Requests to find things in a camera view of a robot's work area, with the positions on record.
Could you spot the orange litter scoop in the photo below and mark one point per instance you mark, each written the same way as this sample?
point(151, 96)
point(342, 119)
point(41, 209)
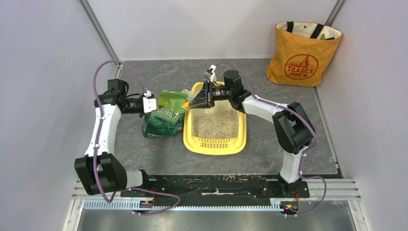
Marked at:
point(186, 105)

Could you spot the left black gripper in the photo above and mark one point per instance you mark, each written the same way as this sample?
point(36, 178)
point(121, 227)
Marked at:
point(141, 114)

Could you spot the yellow litter box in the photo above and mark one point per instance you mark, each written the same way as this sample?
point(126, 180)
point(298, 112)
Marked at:
point(214, 146)

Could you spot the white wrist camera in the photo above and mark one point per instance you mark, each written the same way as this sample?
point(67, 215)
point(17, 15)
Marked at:
point(149, 102)
point(210, 74)

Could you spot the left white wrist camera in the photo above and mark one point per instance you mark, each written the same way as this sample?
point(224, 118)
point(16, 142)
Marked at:
point(149, 102)

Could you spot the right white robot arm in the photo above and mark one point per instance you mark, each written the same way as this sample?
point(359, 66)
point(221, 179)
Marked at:
point(293, 128)

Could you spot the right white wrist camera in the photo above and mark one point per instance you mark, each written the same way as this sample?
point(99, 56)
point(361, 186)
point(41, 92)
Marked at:
point(210, 74)

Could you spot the aluminium rail frame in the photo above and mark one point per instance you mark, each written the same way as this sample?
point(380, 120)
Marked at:
point(341, 197)

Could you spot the grey litter pile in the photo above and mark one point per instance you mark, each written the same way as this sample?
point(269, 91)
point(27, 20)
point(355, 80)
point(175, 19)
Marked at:
point(216, 125)

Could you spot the green litter bag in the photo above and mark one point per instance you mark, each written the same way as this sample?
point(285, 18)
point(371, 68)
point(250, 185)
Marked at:
point(168, 119)

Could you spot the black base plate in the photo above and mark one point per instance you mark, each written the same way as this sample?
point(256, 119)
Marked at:
point(223, 190)

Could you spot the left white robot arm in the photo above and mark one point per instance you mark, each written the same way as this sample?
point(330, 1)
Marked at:
point(99, 169)

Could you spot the orange Trader Joe's bag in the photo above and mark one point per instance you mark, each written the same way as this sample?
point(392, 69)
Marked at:
point(303, 51)

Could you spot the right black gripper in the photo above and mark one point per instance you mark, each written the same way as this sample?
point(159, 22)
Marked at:
point(204, 98)

